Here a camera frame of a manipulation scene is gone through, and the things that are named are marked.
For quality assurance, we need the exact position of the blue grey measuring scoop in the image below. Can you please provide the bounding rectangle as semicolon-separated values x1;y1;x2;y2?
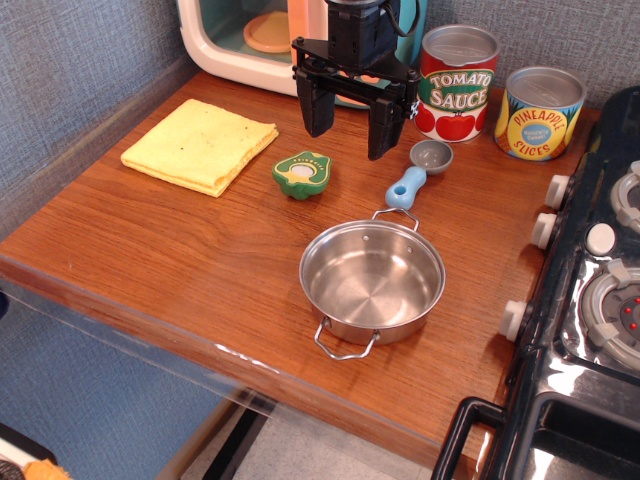
385;139;454;210

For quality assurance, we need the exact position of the stainless steel pot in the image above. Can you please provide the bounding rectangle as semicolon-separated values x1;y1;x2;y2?
299;208;446;361

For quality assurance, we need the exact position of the black toy stove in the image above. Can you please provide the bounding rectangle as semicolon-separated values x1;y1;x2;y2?
431;85;640;480

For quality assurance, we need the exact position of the folded yellow cloth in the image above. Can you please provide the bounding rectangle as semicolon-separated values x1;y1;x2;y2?
121;99;279;198

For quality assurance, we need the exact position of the white stove knob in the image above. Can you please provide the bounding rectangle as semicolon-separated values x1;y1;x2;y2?
530;213;557;250
545;175;571;210
499;300;528;342

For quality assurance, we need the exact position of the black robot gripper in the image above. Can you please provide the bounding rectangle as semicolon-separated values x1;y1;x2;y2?
292;1;420;160

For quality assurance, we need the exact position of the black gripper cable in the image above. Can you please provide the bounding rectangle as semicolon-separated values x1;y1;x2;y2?
380;0;423;39

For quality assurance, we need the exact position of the green toy pepper slice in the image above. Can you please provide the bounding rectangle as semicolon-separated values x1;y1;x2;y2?
272;151;332;200

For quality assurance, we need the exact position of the black oven door handle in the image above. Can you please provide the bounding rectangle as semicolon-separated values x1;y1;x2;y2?
431;396;506;480

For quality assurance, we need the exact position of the orange plate in microwave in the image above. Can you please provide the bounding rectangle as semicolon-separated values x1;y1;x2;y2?
243;11;290;54

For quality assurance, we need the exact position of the pineapple slices can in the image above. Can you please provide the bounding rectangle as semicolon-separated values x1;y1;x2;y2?
494;66;587;161

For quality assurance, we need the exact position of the tomato sauce can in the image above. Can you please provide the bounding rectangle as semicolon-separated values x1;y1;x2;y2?
414;24;500;143

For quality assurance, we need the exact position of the toy microwave oven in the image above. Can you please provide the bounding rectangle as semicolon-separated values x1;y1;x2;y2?
176;0;429;110

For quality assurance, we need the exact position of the white stove knob upper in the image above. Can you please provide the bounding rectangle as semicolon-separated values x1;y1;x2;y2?
545;175;571;210

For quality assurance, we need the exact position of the white stove knob middle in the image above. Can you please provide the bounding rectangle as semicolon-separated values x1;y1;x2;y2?
530;213;557;250

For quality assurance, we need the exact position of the white stove knob lower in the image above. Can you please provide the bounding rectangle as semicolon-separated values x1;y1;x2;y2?
499;300;528;342

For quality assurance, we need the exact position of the orange fuzzy object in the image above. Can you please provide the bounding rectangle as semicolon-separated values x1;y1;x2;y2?
23;459;71;480

